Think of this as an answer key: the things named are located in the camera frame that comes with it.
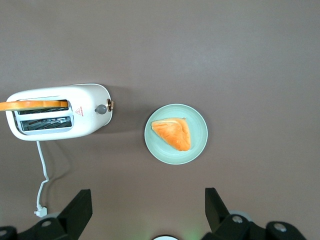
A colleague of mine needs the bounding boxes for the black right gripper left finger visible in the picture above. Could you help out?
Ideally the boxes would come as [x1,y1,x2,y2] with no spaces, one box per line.
[57,189,93,240]

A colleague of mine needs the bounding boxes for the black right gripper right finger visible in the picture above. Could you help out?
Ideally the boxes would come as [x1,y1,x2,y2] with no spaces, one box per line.
[204,187,230,234]

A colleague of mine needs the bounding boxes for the grey toaster lever knob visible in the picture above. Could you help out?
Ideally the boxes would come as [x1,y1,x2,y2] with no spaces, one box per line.
[94,104,108,115]

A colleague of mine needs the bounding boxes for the white two-slot toaster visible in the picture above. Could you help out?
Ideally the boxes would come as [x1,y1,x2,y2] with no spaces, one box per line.
[5,83,116,142]

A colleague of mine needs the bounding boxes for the pale green round plate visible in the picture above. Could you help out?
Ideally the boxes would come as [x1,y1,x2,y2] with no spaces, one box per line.
[144,103,209,166]

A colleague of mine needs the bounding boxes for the triangular orange bread piece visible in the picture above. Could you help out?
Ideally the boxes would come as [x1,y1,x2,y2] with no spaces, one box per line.
[150,117,192,152]

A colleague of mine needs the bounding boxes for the orange toast slice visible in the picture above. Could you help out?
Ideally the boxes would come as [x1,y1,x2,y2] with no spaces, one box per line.
[0,99,69,112]

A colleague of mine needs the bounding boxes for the white toaster power cable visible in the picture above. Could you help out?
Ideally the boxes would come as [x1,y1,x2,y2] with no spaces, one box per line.
[33,140,50,217]

